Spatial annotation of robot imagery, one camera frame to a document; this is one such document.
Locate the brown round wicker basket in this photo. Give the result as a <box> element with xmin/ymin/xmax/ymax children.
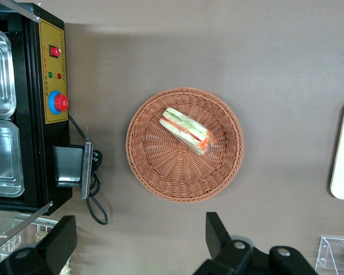
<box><xmin>125</xmin><ymin>87</ymin><xmax>244</xmax><ymax>203</ymax></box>

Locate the triangle sandwich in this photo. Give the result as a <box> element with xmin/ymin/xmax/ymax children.
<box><xmin>159</xmin><ymin>107</ymin><xmax>218</xmax><ymax>156</ymax></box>

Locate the white wire rack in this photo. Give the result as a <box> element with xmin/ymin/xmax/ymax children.
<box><xmin>0</xmin><ymin>218</ymin><xmax>72</xmax><ymax>275</ymax></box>

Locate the clear acrylic bottle rack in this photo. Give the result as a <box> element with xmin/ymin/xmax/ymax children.
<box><xmin>315</xmin><ymin>235</ymin><xmax>344</xmax><ymax>275</ymax></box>

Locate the black power cable with plug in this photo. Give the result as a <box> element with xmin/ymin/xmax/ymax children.
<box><xmin>68</xmin><ymin>113</ymin><xmax>109</xmax><ymax>226</ymax></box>

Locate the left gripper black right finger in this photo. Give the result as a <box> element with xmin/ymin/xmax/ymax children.
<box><xmin>193</xmin><ymin>211</ymin><xmax>319</xmax><ymax>275</ymax></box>

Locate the stainless steel food pan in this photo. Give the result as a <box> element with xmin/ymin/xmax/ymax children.
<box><xmin>0</xmin><ymin>28</ymin><xmax>17</xmax><ymax>119</ymax></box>
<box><xmin>0</xmin><ymin>119</ymin><xmax>25</xmax><ymax>198</ymax></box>

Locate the red knob on blue ring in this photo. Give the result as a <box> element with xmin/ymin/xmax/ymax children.
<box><xmin>48</xmin><ymin>90</ymin><xmax>69</xmax><ymax>115</ymax></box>

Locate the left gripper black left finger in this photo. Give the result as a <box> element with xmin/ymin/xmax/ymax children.
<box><xmin>0</xmin><ymin>215</ymin><xmax>77</xmax><ymax>275</ymax></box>

